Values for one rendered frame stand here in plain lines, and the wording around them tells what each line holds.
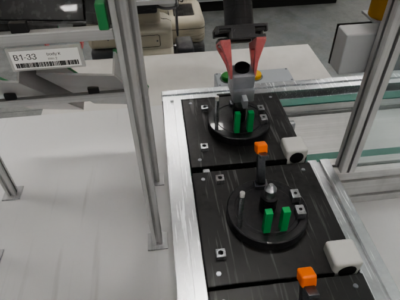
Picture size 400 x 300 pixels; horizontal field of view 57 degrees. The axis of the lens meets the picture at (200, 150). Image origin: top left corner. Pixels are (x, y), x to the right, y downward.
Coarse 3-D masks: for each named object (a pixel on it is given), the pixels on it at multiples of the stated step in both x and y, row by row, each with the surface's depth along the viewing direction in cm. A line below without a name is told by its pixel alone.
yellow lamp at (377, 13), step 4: (372, 0) 56; (376, 0) 55; (380, 0) 54; (384, 0) 54; (372, 4) 56; (376, 4) 55; (380, 4) 54; (384, 4) 54; (372, 8) 56; (376, 8) 55; (380, 8) 54; (384, 8) 54; (368, 12) 57; (372, 12) 56; (376, 12) 55; (380, 12) 55; (372, 16) 56; (376, 16) 55; (380, 16) 55; (380, 20) 55
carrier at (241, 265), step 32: (224, 192) 69; (256, 192) 66; (288, 192) 66; (320, 192) 69; (224, 224) 64; (256, 224) 61; (288, 224) 61; (320, 224) 63; (256, 256) 59; (288, 256) 59; (320, 256) 59; (352, 256) 57; (224, 288) 56
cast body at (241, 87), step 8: (240, 64) 74; (248, 64) 74; (240, 72) 73; (248, 72) 74; (232, 80) 74; (240, 80) 73; (248, 80) 73; (232, 88) 75; (240, 88) 75; (248, 88) 75; (232, 96) 76; (240, 96) 75; (248, 96) 76
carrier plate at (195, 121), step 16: (224, 96) 92; (256, 96) 92; (272, 96) 92; (192, 112) 88; (208, 112) 88; (272, 112) 87; (192, 128) 83; (272, 128) 83; (288, 128) 83; (192, 144) 79; (208, 144) 79; (224, 144) 79; (272, 144) 79; (192, 160) 76; (208, 160) 76; (224, 160) 76; (240, 160) 75; (256, 160) 75; (272, 160) 75
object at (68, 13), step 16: (0, 0) 46; (16, 0) 46; (32, 0) 46; (48, 0) 45; (64, 0) 45; (80, 0) 45; (0, 16) 46; (16, 16) 46; (32, 16) 46; (48, 16) 46; (64, 16) 46; (80, 16) 46
